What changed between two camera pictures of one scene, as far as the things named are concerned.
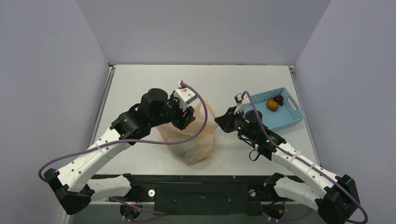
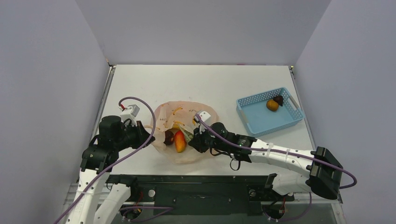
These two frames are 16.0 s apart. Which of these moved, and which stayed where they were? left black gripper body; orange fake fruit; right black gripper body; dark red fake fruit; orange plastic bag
Moved: right black gripper body; left black gripper body; orange plastic bag
Stayed: dark red fake fruit; orange fake fruit
